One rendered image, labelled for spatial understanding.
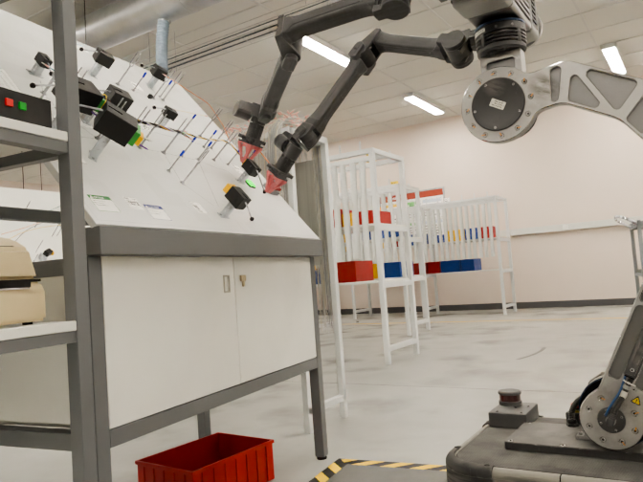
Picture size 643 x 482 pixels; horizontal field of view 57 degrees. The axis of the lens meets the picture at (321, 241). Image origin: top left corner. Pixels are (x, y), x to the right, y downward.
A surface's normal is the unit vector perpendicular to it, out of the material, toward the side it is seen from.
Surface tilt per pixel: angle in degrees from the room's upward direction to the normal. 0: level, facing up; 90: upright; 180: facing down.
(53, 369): 90
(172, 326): 90
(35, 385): 90
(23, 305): 90
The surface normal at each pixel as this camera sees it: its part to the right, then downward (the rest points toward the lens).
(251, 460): 0.80, -0.10
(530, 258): -0.54, -0.01
